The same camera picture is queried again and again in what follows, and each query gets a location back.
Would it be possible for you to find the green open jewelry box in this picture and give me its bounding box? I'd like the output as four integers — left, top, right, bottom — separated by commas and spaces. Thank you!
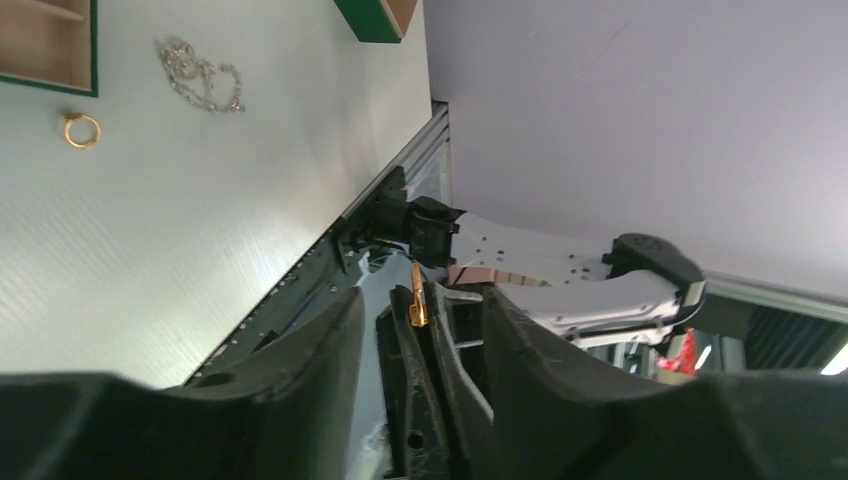
334, 0, 418, 44

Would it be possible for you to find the gold ring with square top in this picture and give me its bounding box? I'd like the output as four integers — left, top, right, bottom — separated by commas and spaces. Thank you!
407, 262, 431, 330

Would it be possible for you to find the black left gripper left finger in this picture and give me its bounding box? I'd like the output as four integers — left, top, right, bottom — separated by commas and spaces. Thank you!
1, 288, 365, 479

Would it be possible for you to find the silver crystal necklace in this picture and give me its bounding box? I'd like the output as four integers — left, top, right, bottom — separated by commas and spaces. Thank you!
156, 35, 246, 115

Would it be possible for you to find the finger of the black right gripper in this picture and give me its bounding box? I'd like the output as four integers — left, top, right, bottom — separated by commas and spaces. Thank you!
376, 285, 472, 480
428, 283, 495, 479

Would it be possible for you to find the gold ring centre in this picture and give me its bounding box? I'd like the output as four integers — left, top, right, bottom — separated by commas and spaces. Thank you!
62, 111, 103, 151

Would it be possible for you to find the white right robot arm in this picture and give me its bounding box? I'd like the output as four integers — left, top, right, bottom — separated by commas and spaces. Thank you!
363, 197, 705, 479

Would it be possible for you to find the red bag background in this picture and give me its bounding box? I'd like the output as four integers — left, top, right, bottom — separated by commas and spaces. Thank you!
655, 328, 698, 376

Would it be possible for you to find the green jewelry tray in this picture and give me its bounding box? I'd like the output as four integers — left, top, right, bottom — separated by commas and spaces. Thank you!
1, 0, 99, 98

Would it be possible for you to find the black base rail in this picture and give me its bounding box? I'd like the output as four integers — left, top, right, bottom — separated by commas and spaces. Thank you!
185, 166, 407, 386

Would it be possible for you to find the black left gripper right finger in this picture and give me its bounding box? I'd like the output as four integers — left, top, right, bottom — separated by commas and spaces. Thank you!
482, 287, 847, 479

